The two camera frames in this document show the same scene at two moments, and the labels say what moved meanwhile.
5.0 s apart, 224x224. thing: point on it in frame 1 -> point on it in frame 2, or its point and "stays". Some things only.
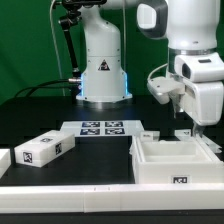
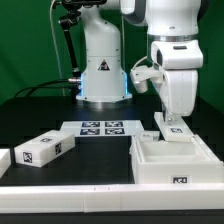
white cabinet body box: (185, 161) stays
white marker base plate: (103, 128) stays
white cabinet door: (152, 135) stays
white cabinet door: (211, 144) -> (176, 132)
